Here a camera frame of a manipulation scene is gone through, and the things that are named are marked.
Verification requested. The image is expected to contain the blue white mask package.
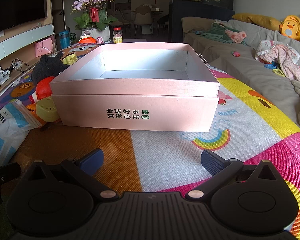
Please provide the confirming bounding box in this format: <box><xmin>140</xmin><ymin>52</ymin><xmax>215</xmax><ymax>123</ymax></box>
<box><xmin>0</xmin><ymin>99</ymin><xmax>41</xmax><ymax>166</ymax></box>

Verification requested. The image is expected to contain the orange pumpkin toy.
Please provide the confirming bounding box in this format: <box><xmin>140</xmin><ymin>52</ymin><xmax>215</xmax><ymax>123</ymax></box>
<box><xmin>26</xmin><ymin>103</ymin><xmax>46</xmax><ymax>127</ymax></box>

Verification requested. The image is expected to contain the red daruma doll toy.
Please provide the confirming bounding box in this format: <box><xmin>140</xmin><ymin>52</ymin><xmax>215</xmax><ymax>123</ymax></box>
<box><xmin>29</xmin><ymin>76</ymin><xmax>55</xmax><ymax>103</ymax></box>

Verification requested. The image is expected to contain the black plush toy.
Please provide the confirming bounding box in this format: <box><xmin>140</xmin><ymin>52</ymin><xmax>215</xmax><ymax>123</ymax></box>
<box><xmin>31</xmin><ymin>51</ymin><xmax>69</xmax><ymax>86</ymax></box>

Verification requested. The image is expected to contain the yellow green perforated toy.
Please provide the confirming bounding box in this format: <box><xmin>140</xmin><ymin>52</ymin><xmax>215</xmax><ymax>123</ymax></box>
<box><xmin>36</xmin><ymin>96</ymin><xmax>59</xmax><ymax>122</ymax></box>

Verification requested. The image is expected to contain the colourful cartoon play mat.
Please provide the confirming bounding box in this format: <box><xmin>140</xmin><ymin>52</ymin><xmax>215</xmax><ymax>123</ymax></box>
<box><xmin>0</xmin><ymin>55</ymin><xmax>300</xmax><ymax>239</ymax></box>

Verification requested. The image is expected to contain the pink cardboard box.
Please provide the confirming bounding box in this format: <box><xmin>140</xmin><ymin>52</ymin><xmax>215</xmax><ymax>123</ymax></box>
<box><xmin>50</xmin><ymin>42</ymin><xmax>220</xmax><ymax>132</ymax></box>

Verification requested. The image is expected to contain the grey sofa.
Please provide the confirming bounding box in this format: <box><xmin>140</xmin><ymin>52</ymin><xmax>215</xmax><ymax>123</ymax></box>
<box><xmin>181</xmin><ymin>17</ymin><xmax>300</xmax><ymax>124</ymax></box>

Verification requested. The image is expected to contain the small pink toy on sofa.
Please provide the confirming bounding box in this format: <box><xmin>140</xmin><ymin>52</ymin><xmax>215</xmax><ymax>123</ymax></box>
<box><xmin>231</xmin><ymin>51</ymin><xmax>241</xmax><ymax>57</ymax></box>

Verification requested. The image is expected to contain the blue water bottle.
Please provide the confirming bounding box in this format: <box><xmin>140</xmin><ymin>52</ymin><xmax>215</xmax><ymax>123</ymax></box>
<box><xmin>59</xmin><ymin>30</ymin><xmax>71</xmax><ymax>49</ymax></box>

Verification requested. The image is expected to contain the orange bowl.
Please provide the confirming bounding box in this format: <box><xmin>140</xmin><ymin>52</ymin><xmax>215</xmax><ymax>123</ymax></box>
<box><xmin>79</xmin><ymin>36</ymin><xmax>97</xmax><ymax>44</ymax></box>

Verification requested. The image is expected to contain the pink bag on shelf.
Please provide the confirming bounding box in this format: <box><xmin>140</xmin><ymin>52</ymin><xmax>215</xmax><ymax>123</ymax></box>
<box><xmin>35</xmin><ymin>37</ymin><xmax>53</xmax><ymax>57</ymax></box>

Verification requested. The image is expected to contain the pink white baby blanket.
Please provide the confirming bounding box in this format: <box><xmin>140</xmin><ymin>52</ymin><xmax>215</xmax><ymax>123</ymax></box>
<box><xmin>255</xmin><ymin>40</ymin><xmax>300</xmax><ymax>82</ymax></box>

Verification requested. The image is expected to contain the red lid candy jar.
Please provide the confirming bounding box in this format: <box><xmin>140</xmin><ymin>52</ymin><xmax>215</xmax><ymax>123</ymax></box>
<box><xmin>113</xmin><ymin>27</ymin><xmax>123</xmax><ymax>43</ymax></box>

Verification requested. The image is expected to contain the green cloth on sofa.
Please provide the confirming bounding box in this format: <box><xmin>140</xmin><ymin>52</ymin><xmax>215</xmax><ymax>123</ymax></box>
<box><xmin>201</xmin><ymin>22</ymin><xmax>247</xmax><ymax>44</ymax></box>

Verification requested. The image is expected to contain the pink orchid flower pot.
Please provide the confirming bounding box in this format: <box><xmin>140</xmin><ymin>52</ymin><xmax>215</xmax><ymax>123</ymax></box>
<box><xmin>71</xmin><ymin>0</ymin><xmax>117</xmax><ymax>42</ymax></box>

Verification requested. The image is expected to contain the yellow pillow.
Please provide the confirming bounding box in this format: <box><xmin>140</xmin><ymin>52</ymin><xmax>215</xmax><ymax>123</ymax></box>
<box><xmin>232</xmin><ymin>13</ymin><xmax>281</xmax><ymax>31</ymax></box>

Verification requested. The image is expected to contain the orange duck plush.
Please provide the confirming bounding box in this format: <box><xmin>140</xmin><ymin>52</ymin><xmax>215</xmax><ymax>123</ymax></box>
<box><xmin>279</xmin><ymin>15</ymin><xmax>300</xmax><ymax>41</ymax></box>

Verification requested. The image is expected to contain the dining chair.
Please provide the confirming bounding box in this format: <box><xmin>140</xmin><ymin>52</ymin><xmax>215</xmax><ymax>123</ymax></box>
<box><xmin>134</xmin><ymin>5</ymin><xmax>153</xmax><ymax>36</ymax></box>

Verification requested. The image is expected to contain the fish tank on cabinet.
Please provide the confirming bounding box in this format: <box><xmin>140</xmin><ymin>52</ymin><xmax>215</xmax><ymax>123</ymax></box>
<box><xmin>168</xmin><ymin>0</ymin><xmax>235</xmax><ymax>42</ymax></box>

